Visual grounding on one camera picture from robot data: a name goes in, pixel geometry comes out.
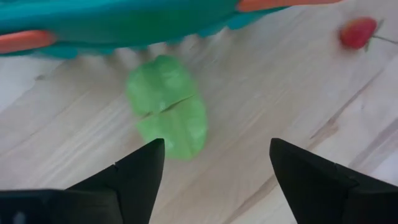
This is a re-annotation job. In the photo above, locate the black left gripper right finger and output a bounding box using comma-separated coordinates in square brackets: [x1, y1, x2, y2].
[269, 138, 398, 224]

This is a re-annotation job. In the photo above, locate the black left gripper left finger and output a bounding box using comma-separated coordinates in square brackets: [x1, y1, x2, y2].
[65, 138, 165, 224]

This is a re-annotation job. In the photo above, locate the green toy star fruit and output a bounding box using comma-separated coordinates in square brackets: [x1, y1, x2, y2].
[126, 55, 208, 162]

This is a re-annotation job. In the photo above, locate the red toy strawberry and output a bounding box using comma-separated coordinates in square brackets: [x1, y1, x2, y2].
[338, 17, 398, 52]

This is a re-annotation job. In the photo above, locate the teal basket with orange rim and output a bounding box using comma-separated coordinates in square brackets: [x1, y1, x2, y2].
[0, 0, 343, 60]

